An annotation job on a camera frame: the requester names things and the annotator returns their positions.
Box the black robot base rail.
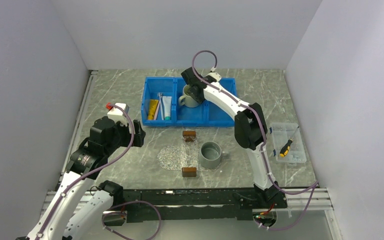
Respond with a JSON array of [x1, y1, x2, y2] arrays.
[[95, 180, 289, 223]]

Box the white teal-capped toothpaste tube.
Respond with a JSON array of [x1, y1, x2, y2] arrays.
[[161, 96, 172, 121]]

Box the light blue toothbrush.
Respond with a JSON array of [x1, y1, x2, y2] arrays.
[[158, 92, 165, 121]]

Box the blue storage bin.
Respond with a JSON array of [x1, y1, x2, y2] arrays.
[[171, 77, 209, 127], [204, 78, 237, 128], [140, 77, 180, 127]]

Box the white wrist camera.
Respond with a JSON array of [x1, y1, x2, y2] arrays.
[[205, 71, 222, 83], [105, 103, 130, 126]]

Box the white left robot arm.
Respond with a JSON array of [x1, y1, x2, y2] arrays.
[[22, 116, 146, 240]]

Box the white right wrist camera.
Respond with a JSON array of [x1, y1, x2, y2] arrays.
[[205, 71, 222, 83]]

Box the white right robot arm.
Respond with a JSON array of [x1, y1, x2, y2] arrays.
[[181, 67, 279, 208]]

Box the yellow black screwdriver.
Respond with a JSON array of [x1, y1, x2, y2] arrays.
[[279, 126, 300, 158]]

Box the blue middle storage bin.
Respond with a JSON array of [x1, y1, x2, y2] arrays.
[[171, 77, 209, 127]]

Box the blue right storage bin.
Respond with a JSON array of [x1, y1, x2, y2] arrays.
[[204, 78, 237, 128]]

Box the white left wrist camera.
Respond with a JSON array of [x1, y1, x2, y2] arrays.
[[105, 103, 130, 126]]

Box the pink toothbrush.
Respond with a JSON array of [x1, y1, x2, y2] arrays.
[[153, 92, 163, 120]]

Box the yellow toothpaste tube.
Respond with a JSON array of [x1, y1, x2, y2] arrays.
[[147, 99, 158, 121]]

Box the aluminium side rail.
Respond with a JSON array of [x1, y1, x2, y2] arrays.
[[61, 70, 99, 175]]

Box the grey ceramic mug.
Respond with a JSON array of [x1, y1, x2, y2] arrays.
[[198, 141, 230, 170]]

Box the cream ceramic mug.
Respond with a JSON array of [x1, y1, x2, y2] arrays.
[[178, 85, 200, 108]]

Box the blue left storage bin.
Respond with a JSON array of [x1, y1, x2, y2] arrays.
[[140, 77, 180, 127]]

